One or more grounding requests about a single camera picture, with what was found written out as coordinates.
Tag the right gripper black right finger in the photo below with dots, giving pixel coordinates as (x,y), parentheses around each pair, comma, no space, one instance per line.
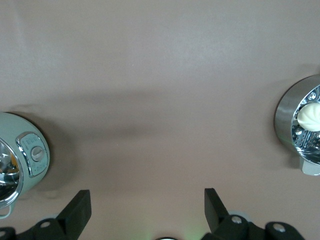
(216,220)

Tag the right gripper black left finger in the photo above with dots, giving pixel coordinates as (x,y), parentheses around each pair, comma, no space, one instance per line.
(75,217)

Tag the stainless steel pot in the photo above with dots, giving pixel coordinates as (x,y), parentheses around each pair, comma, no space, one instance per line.
(15,130)

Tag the steel steamer pot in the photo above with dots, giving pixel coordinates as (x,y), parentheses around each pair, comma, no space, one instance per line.
(287,107)

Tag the white steamed bun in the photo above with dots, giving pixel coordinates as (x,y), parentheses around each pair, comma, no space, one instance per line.
(310,117)

